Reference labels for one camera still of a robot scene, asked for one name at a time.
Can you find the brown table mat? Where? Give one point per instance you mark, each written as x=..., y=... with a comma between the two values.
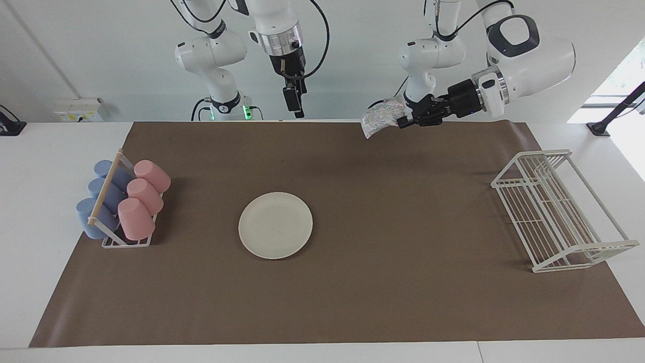
x=378, y=302

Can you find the black metal stand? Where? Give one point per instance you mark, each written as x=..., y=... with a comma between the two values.
x=599, y=128

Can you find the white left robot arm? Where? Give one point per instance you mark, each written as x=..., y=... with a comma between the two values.
x=539, y=55

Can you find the shiny crinkled snack packet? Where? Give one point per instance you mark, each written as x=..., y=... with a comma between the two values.
x=378, y=121

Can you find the cream round plate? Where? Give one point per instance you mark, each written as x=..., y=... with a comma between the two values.
x=275, y=226

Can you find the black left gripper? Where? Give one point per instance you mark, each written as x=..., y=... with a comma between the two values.
x=448, y=106

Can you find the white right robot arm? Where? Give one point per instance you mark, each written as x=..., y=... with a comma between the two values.
x=221, y=50

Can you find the black clamp bracket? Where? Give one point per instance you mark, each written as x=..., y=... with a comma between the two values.
x=10, y=128

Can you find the blue plastic cup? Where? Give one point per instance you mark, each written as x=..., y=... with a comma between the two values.
x=97, y=187
x=103, y=167
x=83, y=214

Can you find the pink plastic cup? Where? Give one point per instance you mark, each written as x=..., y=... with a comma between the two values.
x=136, y=219
x=152, y=175
x=145, y=195

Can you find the white wall power outlet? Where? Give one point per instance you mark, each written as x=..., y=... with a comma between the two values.
x=75, y=111

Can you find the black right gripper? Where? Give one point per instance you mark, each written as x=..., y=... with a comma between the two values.
x=289, y=68

